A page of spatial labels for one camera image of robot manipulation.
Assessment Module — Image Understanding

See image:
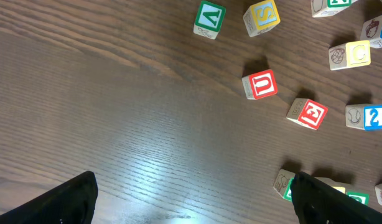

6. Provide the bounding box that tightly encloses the yellow C block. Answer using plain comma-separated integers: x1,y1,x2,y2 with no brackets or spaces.
328,40,371,71

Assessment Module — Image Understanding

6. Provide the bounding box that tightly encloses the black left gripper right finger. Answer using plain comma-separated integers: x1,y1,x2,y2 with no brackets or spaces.
290,172,382,224

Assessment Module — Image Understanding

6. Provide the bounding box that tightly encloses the red E block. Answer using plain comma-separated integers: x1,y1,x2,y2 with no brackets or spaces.
286,98,328,130

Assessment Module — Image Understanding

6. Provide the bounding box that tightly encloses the red U block lower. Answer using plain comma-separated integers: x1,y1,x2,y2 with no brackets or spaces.
241,69,278,100

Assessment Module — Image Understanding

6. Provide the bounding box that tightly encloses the blue 2 block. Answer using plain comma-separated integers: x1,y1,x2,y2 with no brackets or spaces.
345,104,382,131

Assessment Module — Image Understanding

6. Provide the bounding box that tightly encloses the yellow block far left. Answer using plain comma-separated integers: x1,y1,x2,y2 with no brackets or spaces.
193,1,226,40

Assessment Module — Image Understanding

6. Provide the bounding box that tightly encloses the yellow 8 block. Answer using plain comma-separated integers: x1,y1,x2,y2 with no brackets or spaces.
243,0,281,37

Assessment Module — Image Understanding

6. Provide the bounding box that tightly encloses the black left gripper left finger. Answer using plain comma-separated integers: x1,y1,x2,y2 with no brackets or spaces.
0,171,98,224

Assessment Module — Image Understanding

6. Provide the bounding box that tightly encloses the green N block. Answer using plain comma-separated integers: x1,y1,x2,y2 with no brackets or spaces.
311,0,355,18

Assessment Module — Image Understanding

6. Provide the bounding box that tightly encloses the blue T block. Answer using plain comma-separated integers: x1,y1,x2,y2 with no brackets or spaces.
360,15,382,49

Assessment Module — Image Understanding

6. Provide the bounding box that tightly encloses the green B block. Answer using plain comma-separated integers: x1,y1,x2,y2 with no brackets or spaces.
346,191,370,205

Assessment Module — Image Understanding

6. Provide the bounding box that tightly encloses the green R block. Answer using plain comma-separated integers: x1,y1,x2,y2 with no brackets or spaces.
273,169,295,202

